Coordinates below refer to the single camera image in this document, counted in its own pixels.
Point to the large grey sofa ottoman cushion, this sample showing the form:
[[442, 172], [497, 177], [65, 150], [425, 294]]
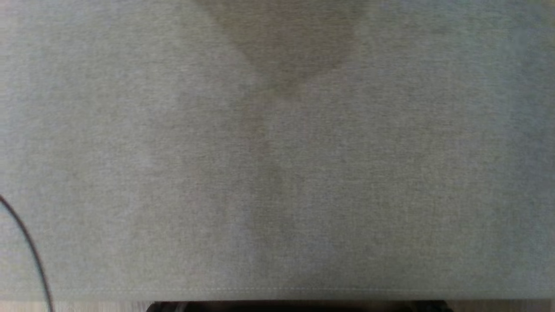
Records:
[[277, 151]]

